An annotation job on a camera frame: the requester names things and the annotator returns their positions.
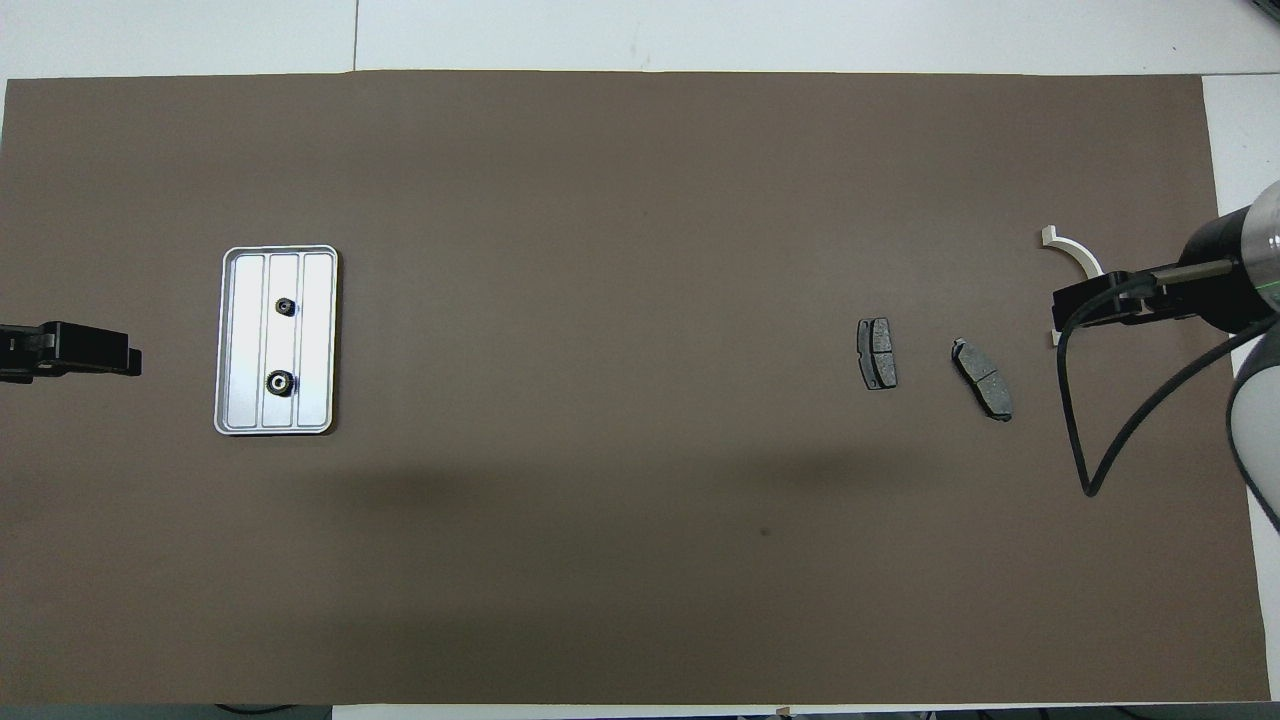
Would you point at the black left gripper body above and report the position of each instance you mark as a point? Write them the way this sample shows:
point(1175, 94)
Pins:
point(25, 352)

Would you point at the silver metal tray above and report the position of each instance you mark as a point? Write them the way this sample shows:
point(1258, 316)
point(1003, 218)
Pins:
point(245, 340)

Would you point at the brown table mat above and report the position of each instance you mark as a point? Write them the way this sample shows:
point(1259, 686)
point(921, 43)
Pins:
point(640, 560)

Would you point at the white semicircular bracket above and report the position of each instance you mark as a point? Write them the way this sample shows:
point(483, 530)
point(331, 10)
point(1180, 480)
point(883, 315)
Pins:
point(1088, 262)

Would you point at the black bearing gear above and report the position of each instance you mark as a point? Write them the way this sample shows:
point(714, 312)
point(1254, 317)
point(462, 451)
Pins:
point(280, 383)
point(285, 306)

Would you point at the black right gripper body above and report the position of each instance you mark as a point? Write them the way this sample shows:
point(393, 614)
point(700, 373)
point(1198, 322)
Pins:
point(1150, 300)

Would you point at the dark grey brake pad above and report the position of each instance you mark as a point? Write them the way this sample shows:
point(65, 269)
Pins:
point(983, 380)
point(878, 352)

